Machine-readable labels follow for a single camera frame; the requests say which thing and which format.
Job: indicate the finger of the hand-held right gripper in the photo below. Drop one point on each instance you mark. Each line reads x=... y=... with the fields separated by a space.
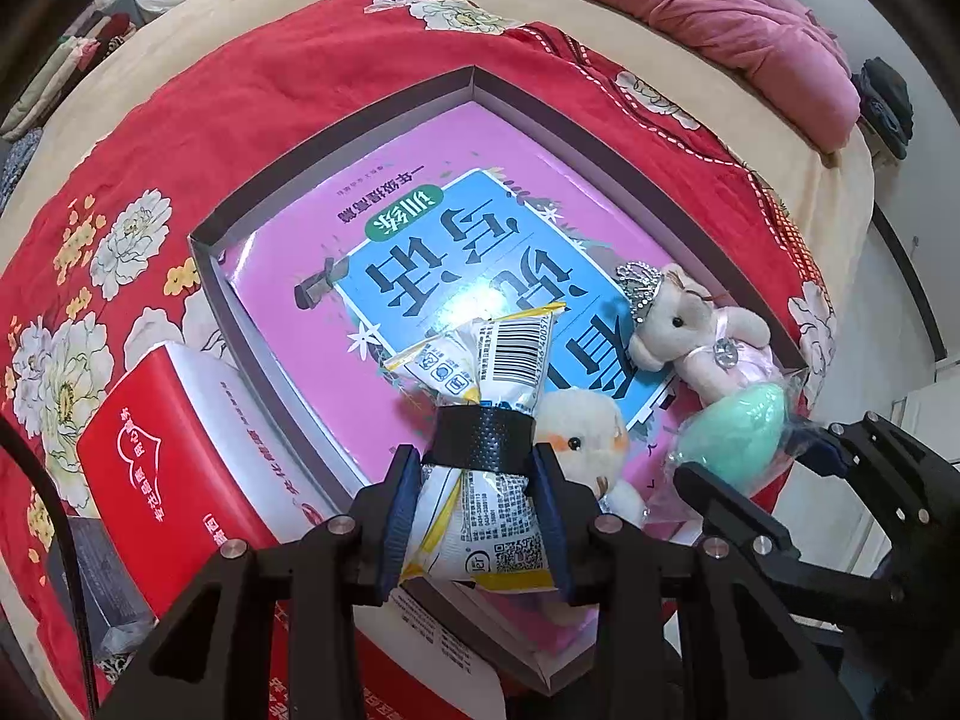
x=750 y=517
x=885 y=457

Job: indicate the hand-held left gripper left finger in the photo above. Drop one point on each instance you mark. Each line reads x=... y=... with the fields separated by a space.
x=394 y=525

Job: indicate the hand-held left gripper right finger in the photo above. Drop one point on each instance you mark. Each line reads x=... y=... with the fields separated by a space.
x=551 y=517

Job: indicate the bagged green egg sponge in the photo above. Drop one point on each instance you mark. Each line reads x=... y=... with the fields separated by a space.
x=720 y=435

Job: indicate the cream teddy bear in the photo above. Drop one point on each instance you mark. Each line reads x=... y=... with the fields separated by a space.
x=577 y=427

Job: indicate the yellow white snack packet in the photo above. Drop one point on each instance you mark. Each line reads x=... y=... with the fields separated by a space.
x=495 y=360

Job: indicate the white bear plush with crown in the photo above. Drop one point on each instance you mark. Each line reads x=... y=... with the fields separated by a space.
x=675 y=330

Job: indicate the shallow grey cardboard box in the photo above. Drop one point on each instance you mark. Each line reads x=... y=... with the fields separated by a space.
x=337 y=154

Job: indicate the pink book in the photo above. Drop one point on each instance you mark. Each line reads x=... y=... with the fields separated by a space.
x=300 y=315

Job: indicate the red tissue pack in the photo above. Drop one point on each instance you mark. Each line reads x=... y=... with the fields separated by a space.
x=150 y=427

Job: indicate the dark blue box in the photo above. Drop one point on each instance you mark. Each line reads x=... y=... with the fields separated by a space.
x=97 y=585

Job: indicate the dark cloth bundle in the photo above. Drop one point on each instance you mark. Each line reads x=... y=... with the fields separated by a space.
x=885 y=105

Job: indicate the beige bed sheet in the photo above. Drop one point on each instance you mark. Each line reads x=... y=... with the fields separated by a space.
x=675 y=67

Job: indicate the red floral blanket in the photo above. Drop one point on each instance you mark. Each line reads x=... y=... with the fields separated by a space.
x=262 y=75

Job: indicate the pink quilt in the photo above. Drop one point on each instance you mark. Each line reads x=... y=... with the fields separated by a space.
x=712 y=7

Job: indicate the blue patterned cloth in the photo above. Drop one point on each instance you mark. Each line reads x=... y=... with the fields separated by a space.
x=19 y=165

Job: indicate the stack of folded clothes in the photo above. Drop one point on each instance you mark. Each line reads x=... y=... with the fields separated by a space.
x=75 y=52

